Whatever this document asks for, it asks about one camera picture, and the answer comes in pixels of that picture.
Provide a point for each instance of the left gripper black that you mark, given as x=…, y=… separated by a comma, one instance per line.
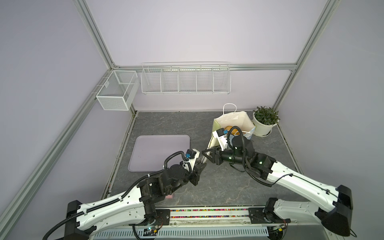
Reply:
x=196, y=172

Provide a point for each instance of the round orange fake bun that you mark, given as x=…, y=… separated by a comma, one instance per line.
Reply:
x=234, y=132

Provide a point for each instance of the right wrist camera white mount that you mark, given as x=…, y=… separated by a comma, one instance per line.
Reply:
x=220, y=139

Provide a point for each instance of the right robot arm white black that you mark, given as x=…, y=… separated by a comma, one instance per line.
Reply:
x=333, y=206

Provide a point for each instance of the lavender cutting mat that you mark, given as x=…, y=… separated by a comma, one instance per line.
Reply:
x=150, y=151

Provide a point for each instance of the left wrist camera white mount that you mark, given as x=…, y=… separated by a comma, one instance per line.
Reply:
x=190, y=159

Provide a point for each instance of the white wire shelf basket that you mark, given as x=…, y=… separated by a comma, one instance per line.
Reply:
x=186, y=78

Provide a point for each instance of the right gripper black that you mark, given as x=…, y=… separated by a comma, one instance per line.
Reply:
x=217, y=155

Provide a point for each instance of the paper bag with landscape print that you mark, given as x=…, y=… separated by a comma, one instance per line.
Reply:
x=234, y=118

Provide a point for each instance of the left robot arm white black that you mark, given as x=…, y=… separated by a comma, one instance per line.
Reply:
x=144, y=192

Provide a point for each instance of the white mesh box basket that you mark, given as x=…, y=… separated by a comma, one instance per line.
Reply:
x=118, y=91

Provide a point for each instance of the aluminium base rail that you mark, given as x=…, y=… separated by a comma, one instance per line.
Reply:
x=279, y=212

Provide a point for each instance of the potted green plant white pot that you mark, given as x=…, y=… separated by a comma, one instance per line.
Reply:
x=264, y=119

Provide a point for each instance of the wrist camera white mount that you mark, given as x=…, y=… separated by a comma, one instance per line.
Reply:
x=220, y=139
x=190, y=159

